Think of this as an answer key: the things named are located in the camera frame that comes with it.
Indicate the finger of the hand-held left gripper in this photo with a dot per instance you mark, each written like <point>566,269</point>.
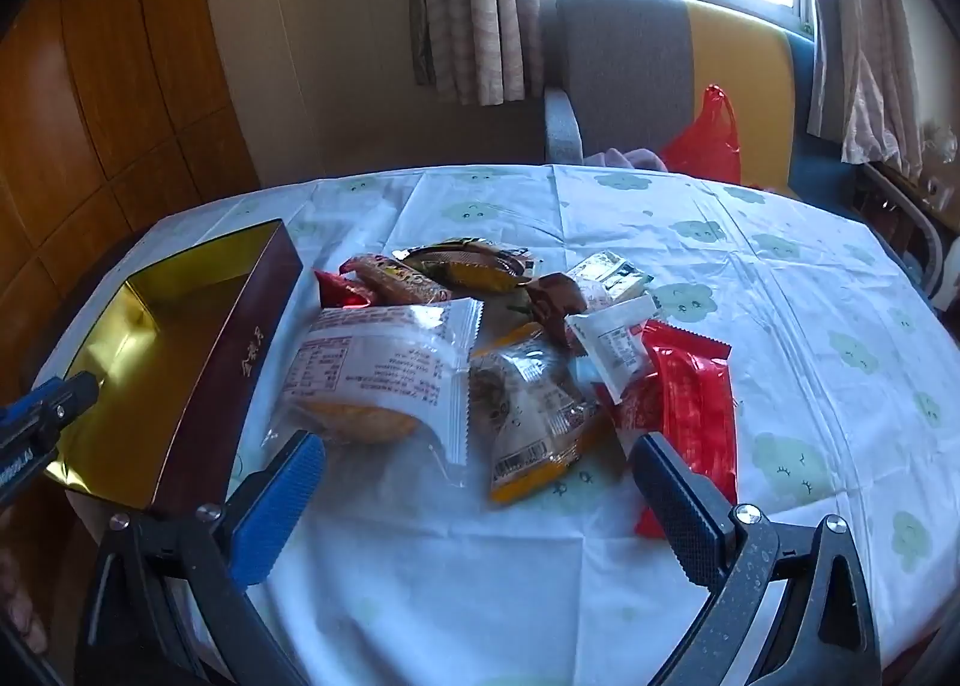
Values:
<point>19,468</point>
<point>71,394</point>

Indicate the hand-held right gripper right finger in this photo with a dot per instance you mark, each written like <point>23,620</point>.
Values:
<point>675,513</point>

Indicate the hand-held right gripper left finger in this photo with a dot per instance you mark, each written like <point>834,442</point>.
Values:
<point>279,506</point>

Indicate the gold tin box maroon sides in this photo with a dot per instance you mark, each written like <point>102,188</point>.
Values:
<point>150,356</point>

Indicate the long red snack packet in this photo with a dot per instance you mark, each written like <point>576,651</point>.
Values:
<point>694,394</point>

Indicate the clear bread packet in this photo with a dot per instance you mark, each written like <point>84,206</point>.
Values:
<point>375,364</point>

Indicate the orange-edged cake packet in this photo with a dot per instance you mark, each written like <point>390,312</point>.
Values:
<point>525,424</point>

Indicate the white and red leaf-print packet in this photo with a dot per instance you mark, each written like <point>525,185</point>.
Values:
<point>615,349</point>

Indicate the small shiny red packet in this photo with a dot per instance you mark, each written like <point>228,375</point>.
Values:
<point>334,290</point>

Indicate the dark snack packet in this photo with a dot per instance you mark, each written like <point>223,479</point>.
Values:
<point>555,296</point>

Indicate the clear sesame bar packet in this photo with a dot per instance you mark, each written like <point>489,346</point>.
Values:
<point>607,274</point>

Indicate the red rice cracker packet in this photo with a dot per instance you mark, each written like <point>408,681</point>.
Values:
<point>397,281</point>

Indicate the black and yellow snack packet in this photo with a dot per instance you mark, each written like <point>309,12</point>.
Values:
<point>465,266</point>

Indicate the person's left hand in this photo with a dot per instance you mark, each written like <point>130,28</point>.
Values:
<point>15,596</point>

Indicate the white cloud-print tablecloth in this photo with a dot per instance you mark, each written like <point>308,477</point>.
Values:
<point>450,581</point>

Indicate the wooden wardrobe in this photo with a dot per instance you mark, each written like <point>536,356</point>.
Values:
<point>112,56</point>

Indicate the pink cloth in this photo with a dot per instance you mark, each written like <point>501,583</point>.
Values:
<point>637,157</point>

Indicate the red plastic bag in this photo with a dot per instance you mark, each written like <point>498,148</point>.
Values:
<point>709,139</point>

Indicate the grey office chair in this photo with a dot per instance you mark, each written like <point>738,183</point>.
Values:
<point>921,221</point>

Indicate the grey yellow blue sofa chair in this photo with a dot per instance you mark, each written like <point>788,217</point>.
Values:
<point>622,56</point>

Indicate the beige patterned curtain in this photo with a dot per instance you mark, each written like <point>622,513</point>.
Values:
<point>472,4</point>
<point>877,71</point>

